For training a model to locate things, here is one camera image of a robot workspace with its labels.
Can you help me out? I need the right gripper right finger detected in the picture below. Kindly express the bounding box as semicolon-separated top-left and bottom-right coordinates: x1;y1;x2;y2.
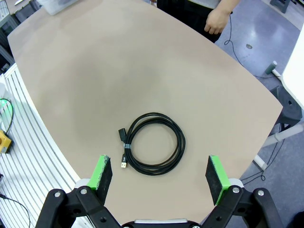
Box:
201;155;282;228

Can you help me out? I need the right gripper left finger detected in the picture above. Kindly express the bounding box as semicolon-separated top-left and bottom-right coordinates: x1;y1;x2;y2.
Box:
35;154;119;228

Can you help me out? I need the person's left hand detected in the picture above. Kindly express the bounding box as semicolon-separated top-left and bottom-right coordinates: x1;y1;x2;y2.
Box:
204;8;233;35

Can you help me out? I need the white slatted platform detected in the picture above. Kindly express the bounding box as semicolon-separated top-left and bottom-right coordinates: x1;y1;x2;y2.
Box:
0;63;83;228

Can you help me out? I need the white table leg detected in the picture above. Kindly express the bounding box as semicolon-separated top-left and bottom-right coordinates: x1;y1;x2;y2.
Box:
253;125;304;171

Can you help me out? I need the yellow box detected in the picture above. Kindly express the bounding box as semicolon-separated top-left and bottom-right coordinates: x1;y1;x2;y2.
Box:
0;130;12;154

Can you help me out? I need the black plastic stool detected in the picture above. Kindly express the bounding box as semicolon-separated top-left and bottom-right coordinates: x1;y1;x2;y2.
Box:
269;85;304;135

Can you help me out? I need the gray table foot cap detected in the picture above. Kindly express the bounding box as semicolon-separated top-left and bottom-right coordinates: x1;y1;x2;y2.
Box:
265;61;277;76

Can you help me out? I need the person in gray hoodie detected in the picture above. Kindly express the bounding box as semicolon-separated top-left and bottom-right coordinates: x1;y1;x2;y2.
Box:
155;0;240;44

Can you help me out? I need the clear plastic storage bin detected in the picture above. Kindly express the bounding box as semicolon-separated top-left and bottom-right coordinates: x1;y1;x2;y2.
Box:
38;0;79;16

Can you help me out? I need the gray step stool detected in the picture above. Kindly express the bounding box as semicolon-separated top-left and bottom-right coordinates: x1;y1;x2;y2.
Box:
270;0;292;13

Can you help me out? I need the black braided USB extension cable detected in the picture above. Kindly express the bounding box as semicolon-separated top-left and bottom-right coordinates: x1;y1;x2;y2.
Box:
117;112;188;177

